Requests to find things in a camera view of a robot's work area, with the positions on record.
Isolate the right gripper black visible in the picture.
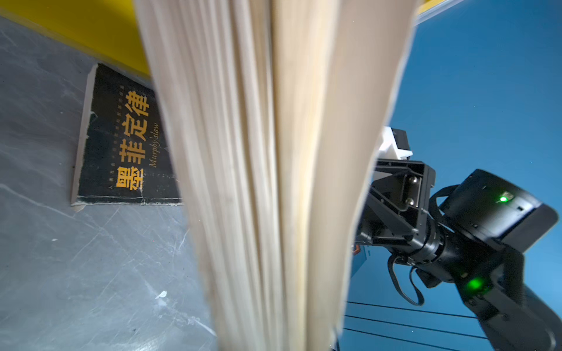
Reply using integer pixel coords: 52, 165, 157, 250
355, 159, 465, 281

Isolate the navy book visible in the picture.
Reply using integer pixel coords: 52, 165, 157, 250
135, 1, 419, 350

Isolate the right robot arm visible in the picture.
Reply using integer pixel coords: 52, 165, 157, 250
355, 159, 561, 350

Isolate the yellow pink blue bookshelf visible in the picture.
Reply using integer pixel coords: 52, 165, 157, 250
0, 0, 466, 82

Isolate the black book orange title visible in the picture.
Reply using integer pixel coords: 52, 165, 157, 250
71, 64, 181, 206

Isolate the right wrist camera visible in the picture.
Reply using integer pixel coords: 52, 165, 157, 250
378, 127, 414, 160

